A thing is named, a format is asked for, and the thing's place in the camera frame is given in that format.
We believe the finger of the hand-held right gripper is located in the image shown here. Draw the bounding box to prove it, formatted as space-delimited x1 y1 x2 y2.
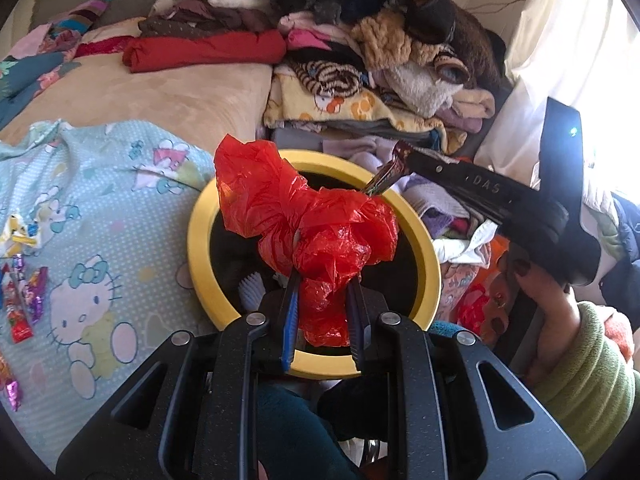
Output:
405 150 469 189

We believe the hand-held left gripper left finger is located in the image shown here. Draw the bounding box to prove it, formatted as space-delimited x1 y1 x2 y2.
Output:
55 272 303 480

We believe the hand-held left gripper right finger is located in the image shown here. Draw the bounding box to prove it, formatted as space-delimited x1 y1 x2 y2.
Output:
347 280 587 480

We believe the dark snack bar wrapper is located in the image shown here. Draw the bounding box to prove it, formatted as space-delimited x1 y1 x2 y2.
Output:
361 141 413 197

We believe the white foam fruit net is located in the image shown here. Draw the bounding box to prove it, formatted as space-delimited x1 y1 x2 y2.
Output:
239 271 265 311

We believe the red plastic bag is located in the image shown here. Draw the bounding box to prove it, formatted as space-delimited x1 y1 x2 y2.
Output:
214 134 400 348

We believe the yellow rimmed black trash bin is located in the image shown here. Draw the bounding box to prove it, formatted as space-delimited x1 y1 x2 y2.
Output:
187 149 442 380

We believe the red candy wrapper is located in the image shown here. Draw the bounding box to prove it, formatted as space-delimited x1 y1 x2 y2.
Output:
0 275 35 345

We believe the purple orange candy wrapper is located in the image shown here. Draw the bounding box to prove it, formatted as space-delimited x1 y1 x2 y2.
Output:
0 355 23 413

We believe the person's right forearm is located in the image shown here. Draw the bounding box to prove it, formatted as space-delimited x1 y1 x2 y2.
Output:
530 302 638 466

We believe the person's right hand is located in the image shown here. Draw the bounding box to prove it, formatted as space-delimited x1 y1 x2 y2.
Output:
490 252 582 375

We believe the dark blue garment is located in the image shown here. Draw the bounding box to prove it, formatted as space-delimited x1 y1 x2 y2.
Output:
607 192 640 266

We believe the lavender fleece garment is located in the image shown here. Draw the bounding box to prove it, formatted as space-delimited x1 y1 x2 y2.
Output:
324 135 416 181

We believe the orange plastic bag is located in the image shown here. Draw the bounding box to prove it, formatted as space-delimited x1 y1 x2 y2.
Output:
487 237 516 281

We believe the white cloth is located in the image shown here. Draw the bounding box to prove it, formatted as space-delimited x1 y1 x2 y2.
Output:
432 220 501 266

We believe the person's teal trouser leg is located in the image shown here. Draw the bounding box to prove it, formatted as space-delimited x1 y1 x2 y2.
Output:
255 380 366 480

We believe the yellow cartoon blanket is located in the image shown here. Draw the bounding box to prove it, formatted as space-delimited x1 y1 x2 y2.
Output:
262 67 468 156

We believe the red crinkled packet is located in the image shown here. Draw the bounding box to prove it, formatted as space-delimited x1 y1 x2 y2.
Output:
457 285 493 341

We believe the pile of folded clothes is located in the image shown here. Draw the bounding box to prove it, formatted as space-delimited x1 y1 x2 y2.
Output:
137 0 508 126

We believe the white curtain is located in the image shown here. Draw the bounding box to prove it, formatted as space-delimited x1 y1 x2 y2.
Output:
475 0 640 196

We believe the light blue cartoon cat blanket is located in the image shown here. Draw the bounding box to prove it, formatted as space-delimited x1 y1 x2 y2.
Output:
0 119 221 478

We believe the red folded cloth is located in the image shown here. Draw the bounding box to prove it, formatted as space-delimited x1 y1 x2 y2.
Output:
122 29 287 73

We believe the beige bed sheet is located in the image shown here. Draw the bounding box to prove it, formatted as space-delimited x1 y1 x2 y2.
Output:
0 35 273 146

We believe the dark red patterned cloth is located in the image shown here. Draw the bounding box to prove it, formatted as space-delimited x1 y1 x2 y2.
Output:
75 36 138 58

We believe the teal floral quilt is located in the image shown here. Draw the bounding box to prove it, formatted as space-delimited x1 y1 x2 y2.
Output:
0 52 81 131

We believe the striped pillow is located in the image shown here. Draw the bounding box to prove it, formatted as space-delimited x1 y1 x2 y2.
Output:
47 0 116 56

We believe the pink pillow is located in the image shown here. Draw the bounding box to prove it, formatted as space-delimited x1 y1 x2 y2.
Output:
10 25 56 61

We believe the grey bed headboard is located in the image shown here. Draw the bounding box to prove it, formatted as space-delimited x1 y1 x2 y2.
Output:
30 0 166 31

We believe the chrome metal ring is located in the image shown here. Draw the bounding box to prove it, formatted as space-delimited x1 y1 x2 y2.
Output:
360 437 383 468

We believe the thin wall cable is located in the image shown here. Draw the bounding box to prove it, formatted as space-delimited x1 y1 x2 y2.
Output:
465 0 531 16

